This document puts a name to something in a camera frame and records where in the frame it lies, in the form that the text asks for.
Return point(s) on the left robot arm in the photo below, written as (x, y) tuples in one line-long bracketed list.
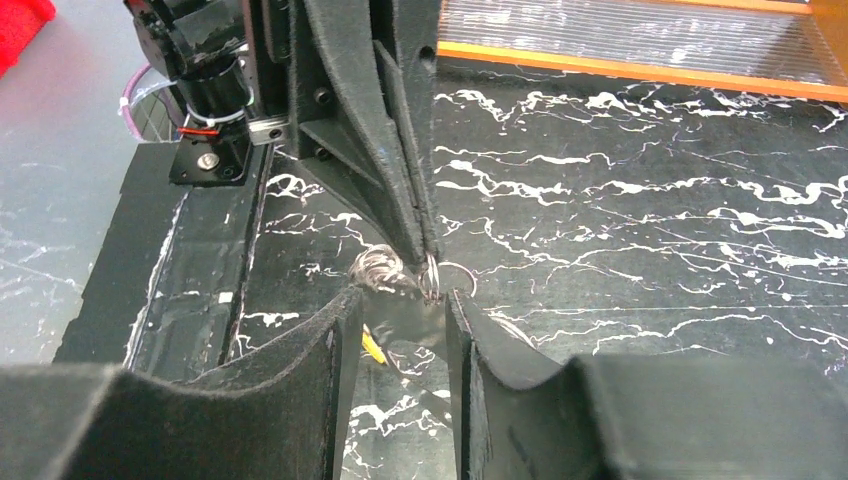
[(202, 47)]

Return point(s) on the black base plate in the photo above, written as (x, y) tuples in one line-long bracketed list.
[(167, 285)]

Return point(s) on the orange wooden rack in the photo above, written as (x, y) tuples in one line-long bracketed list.
[(785, 48)]

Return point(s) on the white keyring holder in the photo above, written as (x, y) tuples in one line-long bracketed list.
[(401, 311)]

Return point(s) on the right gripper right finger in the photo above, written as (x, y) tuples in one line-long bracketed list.
[(517, 414)]

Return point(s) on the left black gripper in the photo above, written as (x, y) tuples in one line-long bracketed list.
[(317, 65)]

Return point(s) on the yellow tagged key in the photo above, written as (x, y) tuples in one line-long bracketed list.
[(371, 347)]

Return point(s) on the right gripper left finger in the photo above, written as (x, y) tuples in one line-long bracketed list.
[(279, 412)]

